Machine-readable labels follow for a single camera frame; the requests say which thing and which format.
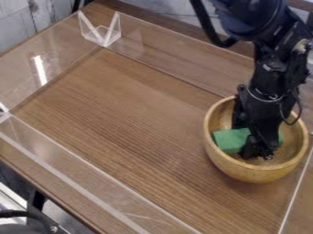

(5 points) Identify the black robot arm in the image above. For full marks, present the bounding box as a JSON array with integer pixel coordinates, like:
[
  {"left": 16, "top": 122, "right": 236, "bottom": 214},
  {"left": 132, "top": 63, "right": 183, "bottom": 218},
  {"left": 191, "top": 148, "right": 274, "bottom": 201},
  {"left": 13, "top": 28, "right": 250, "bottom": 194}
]
[{"left": 212, "top": 0, "right": 313, "bottom": 159}]

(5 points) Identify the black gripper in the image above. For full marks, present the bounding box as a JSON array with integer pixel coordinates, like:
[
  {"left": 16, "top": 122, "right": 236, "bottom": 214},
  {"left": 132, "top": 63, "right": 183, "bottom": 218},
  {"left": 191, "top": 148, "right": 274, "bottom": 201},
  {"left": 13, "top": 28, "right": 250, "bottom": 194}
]
[{"left": 232, "top": 84, "right": 298, "bottom": 160}]

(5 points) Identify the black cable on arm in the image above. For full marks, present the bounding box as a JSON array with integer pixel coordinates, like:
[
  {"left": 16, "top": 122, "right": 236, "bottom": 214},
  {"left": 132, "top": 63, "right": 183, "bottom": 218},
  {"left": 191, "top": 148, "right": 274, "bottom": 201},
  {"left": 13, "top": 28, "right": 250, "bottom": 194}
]
[{"left": 188, "top": 0, "right": 239, "bottom": 48}]

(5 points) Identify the clear acrylic barrier wall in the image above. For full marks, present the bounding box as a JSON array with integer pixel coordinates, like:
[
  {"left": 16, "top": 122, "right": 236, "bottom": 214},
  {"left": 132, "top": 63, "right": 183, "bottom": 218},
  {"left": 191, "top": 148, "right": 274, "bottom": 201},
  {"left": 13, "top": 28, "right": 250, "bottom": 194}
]
[{"left": 0, "top": 3, "right": 313, "bottom": 234}]

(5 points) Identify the green rectangular block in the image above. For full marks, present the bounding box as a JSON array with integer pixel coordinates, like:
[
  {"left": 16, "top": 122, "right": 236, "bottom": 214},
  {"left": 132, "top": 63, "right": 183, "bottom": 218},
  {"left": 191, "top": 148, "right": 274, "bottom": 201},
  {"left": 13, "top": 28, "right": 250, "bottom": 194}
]
[{"left": 211, "top": 127, "right": 286, "bottom": 154}]

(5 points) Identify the black metal table leg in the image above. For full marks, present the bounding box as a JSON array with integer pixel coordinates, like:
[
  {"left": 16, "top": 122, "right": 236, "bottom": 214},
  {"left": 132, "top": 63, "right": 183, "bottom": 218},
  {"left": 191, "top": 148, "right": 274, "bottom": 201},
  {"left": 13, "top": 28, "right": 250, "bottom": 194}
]
[{"left": 29, "top": 190, "right": 46, "bottom": 211}]

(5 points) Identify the brown wooden bowl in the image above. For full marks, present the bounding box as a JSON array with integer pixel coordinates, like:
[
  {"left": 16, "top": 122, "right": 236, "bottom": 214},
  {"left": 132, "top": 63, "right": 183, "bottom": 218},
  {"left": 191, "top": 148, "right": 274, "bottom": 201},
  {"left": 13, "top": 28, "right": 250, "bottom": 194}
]
[{"left": 203, "top": 96, "right": 308, "bottom": 184}]

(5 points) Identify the clear acrylic corner bracket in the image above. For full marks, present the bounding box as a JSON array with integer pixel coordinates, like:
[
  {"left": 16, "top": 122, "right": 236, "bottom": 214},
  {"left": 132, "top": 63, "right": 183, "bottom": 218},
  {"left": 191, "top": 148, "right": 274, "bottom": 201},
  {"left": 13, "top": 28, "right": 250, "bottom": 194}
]
[{"left": 77, "top": 11, "right": 120, "bottom": 48}]

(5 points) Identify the black cable lower left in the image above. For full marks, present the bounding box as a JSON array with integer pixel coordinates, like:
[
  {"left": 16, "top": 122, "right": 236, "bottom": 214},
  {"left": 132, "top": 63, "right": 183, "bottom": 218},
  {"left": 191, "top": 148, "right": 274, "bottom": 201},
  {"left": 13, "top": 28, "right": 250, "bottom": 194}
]
[{"left": 0, "top": 209, "right": 62, "bottom": 234}]

